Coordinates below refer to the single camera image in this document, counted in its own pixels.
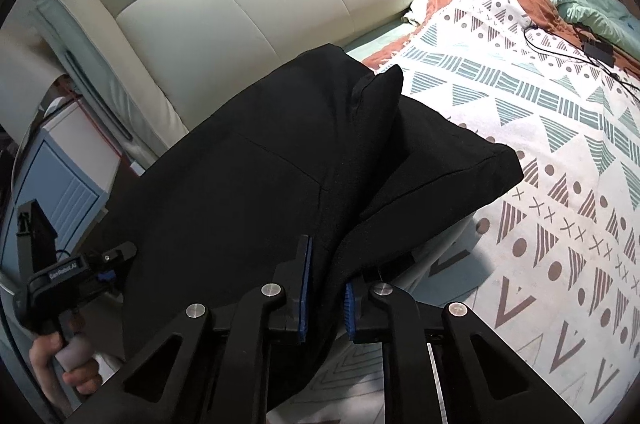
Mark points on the black garment with yellow print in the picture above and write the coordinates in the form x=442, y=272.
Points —
x=321, y=147

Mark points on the white patterned bedspread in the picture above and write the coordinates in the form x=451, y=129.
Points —
x=552, y=265

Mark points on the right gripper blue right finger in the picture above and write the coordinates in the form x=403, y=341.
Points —
x=445, y=364

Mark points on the rust orange blanket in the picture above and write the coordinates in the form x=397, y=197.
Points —
x=538, y=40

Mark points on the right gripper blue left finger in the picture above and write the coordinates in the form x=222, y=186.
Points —
x=209, y=365

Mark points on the black power adapter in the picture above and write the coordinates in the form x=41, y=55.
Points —
x=600, y=51

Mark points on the person's left hand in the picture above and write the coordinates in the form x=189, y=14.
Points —
x=57, y=364

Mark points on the blue grey nightstand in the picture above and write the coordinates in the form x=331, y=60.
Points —
x=69, y=169

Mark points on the cream padded headboard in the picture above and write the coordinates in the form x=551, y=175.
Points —
x=225, y=19

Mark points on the mint green duvet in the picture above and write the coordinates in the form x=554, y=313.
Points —
x=608, y=19

